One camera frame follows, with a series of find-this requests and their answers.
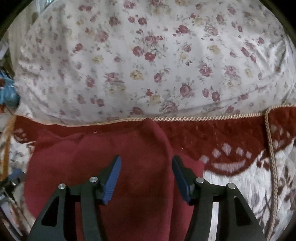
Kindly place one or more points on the floral duvet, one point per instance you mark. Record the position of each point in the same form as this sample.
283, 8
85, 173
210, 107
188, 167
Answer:
90, 61

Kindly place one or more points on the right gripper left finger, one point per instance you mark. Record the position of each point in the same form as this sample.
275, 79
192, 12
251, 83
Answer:
57, 220

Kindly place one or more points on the blue plastic bag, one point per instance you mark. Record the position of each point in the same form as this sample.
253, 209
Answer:
9, 96

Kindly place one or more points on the dark red sweater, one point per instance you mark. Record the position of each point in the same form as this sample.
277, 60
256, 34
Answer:
146, 203

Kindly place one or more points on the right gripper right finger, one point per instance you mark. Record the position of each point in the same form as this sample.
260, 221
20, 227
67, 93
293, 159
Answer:
236, 221

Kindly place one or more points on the red white fleece blanket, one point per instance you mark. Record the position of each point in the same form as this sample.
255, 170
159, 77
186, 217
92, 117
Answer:
254, 151

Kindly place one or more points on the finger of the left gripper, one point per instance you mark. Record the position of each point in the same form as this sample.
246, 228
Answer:
18, 176

